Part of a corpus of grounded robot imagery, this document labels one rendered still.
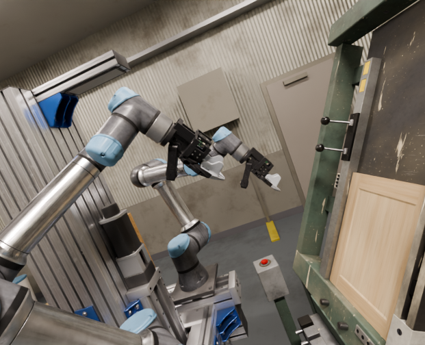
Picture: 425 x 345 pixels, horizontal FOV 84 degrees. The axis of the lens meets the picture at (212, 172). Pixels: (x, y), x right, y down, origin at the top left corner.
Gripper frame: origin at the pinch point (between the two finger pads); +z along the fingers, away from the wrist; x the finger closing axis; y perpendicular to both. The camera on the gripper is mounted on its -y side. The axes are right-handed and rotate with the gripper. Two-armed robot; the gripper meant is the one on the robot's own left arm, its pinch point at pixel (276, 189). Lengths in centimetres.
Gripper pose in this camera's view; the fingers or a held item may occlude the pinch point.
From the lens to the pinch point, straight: 105.4
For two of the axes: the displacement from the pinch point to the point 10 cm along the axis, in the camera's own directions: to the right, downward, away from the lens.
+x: 1.2, -1.9, 9.7
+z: 7.6, 6.5, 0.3
